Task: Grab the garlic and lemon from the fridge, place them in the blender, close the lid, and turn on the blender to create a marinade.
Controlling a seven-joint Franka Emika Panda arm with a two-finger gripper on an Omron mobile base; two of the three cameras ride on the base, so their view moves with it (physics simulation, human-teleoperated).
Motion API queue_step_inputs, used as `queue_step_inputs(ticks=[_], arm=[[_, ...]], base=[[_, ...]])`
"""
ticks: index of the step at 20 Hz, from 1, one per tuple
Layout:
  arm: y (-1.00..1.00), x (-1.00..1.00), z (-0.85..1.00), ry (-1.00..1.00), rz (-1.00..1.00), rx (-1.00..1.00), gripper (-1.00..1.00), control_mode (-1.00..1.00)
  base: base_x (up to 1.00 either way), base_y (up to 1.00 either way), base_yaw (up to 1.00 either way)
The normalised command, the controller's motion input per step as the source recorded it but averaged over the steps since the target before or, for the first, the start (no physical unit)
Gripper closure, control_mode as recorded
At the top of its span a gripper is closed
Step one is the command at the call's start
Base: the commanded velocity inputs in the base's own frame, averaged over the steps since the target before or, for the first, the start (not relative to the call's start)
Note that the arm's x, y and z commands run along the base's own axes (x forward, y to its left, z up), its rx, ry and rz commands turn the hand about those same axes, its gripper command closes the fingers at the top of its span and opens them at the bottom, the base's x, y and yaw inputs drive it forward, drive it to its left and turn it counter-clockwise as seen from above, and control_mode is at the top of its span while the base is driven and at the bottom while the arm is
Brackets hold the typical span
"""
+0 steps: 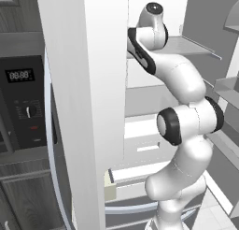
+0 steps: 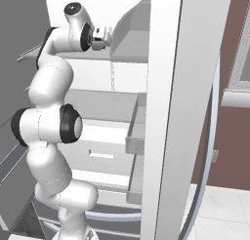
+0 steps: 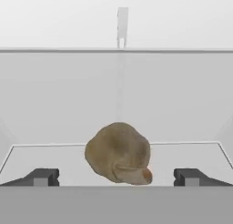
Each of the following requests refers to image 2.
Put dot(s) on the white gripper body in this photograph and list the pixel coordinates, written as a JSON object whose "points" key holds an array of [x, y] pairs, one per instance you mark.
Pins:
{"points": [[106, 34]]}

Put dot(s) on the grey fridge shelf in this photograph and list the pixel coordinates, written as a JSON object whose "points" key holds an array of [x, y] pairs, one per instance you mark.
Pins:
{"points": [[97, 54]]}

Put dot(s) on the large grey door bin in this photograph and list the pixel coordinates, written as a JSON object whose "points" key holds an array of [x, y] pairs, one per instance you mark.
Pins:
{"points": [[130, 39]]}

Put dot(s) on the white fridge drawer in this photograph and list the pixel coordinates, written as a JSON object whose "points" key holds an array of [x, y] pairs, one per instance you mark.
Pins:
{"points": [[104, 152]]}

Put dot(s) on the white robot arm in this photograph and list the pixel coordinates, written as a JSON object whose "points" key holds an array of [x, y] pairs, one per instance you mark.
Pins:
{"points": [[49, 88]]}

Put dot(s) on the white fridge door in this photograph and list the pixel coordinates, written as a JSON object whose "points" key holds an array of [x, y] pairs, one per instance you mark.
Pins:
{"points": [[182, 88]]}

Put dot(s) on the white framed window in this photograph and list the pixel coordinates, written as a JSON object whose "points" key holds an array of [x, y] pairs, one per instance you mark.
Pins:
{"points": [[242, 55]]}

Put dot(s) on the pale garlic bulb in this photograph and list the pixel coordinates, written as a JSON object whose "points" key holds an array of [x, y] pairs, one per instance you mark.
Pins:
{"points": [[99, 46]]}

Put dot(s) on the white fridge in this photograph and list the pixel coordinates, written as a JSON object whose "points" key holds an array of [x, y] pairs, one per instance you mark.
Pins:
{"points": [[97, 78]]}

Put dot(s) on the grey fridge door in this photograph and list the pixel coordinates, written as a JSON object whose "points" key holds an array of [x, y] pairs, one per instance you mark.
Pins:
{"points": [[16, 39]]}

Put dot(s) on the grey wall outlet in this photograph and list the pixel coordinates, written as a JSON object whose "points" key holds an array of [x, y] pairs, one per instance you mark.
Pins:
{"points": [[215, 155]]}

